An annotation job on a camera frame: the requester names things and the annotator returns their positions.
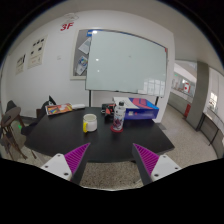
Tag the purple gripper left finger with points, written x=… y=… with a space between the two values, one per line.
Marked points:
x=70 y=166

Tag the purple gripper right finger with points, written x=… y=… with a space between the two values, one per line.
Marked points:
x=151 y=166

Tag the clear plastic water bottle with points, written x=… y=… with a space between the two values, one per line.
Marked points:
x=119 y=114

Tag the black table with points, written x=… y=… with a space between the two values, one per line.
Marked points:
x=64 y=132

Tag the red round coaster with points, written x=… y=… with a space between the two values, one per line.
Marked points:
x=115 y=130

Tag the blue cardboard box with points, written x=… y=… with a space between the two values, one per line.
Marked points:
x=145 y=110

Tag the white small box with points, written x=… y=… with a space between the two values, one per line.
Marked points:
x=78 y=106

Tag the colourful orange book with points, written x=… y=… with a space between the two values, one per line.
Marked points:
x=58 y=109

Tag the black tape dispenser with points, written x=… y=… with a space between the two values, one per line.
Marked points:
x=108 y=109

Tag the white paper sheet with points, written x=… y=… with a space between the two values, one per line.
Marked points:
x=125 y=102

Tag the wooden round stool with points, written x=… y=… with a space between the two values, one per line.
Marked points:
x=6 y=125

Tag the black side bench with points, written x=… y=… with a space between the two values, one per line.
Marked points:
x=208 y=128

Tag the red fire extinguisher box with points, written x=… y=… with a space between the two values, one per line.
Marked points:
x=187 y=110

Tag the grey concrete pillar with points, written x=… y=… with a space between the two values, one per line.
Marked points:
x=200 y=96

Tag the whiteboard on stand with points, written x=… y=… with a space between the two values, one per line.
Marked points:
x=99 y=80

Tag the red 3F sign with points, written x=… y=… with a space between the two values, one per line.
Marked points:
x=66 y=26

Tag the white mug yellow handle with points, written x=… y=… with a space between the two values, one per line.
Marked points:
x=89 y=123

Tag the white wall poster small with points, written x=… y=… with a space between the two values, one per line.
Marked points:
x=20 y=64

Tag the white wall poster large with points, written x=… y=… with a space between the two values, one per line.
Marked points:
x=36 y=52

